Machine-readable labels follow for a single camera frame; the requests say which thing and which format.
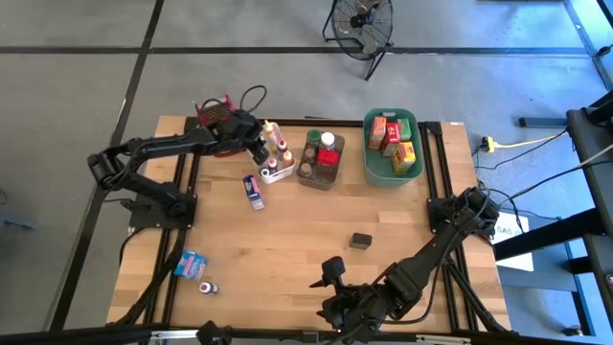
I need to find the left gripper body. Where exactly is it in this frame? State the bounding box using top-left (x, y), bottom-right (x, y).
top-left (217, 109), bottom-right (263, 150)

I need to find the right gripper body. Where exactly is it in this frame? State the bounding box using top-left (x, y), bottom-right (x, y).
top-left (321, 256), bottom-right (384, 336)

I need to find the dark blue Frosted cereal box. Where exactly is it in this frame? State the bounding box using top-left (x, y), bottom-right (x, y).
top-left (241, 173), bottom-right (266, 212)

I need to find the dark green black pepper tin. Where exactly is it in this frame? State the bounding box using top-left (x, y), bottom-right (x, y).
top-left (349, 232), bottom-right (374, 251)

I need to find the red-lid paprika tin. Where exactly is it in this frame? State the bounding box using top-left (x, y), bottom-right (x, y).
top-left (317, 149), bottom-right (340, 173)

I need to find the blue and pink cereal box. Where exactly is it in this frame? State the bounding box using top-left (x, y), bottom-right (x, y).
top-left (172, 249), bottom-right (210, 281)

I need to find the red cereal box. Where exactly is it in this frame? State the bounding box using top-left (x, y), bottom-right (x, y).
top-left (381, 122), bottom-right (402, 158)

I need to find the yellow Corn Pops cereal box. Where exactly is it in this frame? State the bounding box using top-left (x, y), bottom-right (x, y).
top-left (391, 141), bottom-right (417, 175)

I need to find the yellow food colouring bottle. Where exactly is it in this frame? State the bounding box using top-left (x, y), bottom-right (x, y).
top-left (262, 121), bottom-right (280, 148)

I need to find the white plastic bin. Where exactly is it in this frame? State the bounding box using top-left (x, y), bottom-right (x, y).
top-left (251, 121), bottom-right (297, 185)

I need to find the red storage bin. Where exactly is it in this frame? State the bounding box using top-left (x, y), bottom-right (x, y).
top-left (193, 93), bottom-right (250, 159)

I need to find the smoky grey plastic bin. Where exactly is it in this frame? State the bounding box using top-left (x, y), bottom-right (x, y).
top-left (295, 129), bottom-right (346, 192)

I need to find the teal plastic bin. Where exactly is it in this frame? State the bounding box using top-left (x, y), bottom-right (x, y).
top-left (362, 107), bottom-right (425, 189)

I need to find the orange cereal box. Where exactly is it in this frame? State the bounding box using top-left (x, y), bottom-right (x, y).
top-left (368, 114), bottom-right (389, 150)

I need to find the black floor fan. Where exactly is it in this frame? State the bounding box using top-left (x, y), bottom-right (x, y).
top-left (321, 0), bottom-right (396, 81)

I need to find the white sign panel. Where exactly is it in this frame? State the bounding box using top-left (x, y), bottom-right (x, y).
top-left (490, 210), bottom-right (535, 273)

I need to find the black side desk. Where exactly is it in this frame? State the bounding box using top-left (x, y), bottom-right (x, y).
top-left (492, 90), bottom-right (613, 336)

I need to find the dark metal floor bar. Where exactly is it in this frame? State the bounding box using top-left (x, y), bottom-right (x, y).
top-left (519, 117), bottom-right (569, 128)

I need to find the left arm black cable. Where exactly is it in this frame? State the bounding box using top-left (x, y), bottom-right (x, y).
top-left (238, 84), bottom-right (268, 114)

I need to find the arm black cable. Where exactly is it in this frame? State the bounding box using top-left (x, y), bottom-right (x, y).
top-left (377, 224), bottom-right (461, 328)
top-left (238, 84), bottom-right (268, 114)

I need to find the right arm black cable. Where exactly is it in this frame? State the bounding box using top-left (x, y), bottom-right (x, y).
top-left (377, 224), bottom-right (461, 328)

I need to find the black aluminium rig frame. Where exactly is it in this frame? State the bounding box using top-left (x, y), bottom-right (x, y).
top-left (107, 116), bottom-right (513, 345)

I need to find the yellow extension cord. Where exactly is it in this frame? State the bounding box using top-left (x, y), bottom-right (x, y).
top-left (481, 129), bottom-right (571, 154)

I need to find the black floor cable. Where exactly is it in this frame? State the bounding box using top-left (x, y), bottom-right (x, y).
top-left (483, 159), bottom-right (613, 208)

